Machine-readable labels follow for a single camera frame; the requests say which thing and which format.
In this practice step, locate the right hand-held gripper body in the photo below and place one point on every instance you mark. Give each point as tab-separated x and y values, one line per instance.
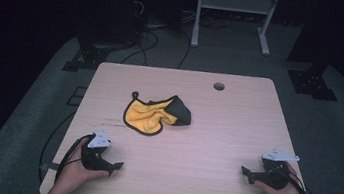
272	177

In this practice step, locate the grey tape strip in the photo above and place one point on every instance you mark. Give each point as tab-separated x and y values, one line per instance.
50	166

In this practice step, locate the black stand base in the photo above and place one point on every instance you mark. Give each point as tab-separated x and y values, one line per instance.
87	57
311	83

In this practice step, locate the person's left hand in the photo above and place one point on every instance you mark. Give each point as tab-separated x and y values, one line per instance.
74	175

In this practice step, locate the white metal desk frame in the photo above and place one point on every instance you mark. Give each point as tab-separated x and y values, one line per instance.
236	4

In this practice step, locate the yellow and dark grey cloth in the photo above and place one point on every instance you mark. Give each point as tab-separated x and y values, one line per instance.
147	117

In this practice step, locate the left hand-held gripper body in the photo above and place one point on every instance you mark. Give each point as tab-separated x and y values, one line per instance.
98	141

